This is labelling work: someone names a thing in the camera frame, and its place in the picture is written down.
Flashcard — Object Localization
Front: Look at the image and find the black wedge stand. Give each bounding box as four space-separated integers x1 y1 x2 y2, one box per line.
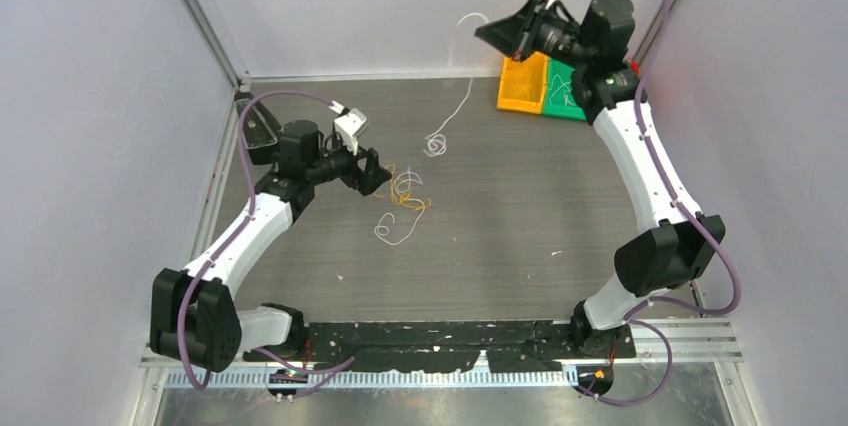
242 102 282 166

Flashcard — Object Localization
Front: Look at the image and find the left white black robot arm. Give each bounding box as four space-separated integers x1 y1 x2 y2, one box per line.
149 110 391 372

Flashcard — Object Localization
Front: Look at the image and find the yellow plastic bin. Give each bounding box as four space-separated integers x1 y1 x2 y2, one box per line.
496 53 549 115

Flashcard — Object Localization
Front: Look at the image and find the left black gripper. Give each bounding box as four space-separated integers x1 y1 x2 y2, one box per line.
306 134 391 196

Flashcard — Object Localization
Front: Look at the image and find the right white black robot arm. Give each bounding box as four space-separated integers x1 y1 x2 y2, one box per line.
474 0 725 357

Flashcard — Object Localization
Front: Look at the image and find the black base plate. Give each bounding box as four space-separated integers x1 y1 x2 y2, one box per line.
267 320 636 373

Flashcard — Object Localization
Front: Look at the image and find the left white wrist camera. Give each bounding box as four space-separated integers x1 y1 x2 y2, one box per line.
329 101 369 155

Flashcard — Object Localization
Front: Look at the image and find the aluminium frame rail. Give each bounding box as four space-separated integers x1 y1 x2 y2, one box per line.
140 316 743 368

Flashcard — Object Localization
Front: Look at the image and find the green plastic bin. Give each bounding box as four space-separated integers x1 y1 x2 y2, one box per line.
542 59 586 121

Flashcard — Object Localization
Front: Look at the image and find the yellow wire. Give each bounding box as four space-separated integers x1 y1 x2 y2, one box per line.
374 163 433 214
506 65 541 103

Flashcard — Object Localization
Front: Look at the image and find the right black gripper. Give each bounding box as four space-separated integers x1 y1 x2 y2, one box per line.
476 0 594 70

